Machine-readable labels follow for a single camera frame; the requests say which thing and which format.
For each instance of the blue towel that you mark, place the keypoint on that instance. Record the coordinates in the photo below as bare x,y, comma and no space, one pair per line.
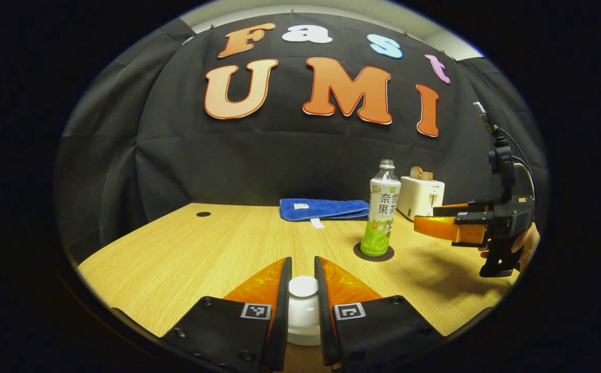
326,208

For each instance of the toasted bread slice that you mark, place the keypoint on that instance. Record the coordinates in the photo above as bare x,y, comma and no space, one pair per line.
416,173
428,176

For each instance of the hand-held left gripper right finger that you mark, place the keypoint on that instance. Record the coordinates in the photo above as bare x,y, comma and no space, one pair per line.
322,331

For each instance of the clear water bottle white label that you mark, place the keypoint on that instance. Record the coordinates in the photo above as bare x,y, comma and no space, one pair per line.
381,212

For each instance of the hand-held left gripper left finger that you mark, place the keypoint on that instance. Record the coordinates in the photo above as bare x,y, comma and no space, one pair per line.
283,331

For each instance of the white toaster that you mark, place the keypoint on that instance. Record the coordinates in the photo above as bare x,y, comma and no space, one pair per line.
419,199

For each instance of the dark round coaster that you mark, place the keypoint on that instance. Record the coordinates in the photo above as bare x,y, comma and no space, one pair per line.
389,255

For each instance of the black backdrop cloth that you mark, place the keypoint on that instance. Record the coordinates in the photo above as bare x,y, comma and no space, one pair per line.
279,155

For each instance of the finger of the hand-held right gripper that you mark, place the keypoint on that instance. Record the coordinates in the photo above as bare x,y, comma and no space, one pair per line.
440,228
460,209

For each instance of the white teacup lid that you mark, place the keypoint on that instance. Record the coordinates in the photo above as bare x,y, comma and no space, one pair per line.
304,311

